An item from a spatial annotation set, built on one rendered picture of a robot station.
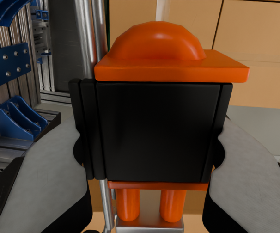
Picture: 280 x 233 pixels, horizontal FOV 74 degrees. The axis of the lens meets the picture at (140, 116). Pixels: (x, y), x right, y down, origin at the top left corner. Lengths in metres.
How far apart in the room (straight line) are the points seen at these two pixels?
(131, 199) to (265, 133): 1.72
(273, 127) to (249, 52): 1.06
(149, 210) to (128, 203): 0.03
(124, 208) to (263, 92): 0.86
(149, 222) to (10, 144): 0.48
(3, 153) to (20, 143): 0.05
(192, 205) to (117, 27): 0.63
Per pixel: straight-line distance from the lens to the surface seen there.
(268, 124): 1.81
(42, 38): 1.08
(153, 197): 0.21
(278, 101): 1.02
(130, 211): 0.18
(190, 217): 0.45
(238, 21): 0.84
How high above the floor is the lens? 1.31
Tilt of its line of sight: 61 degrees down
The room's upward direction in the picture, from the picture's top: 176 degrees counter-clockwise
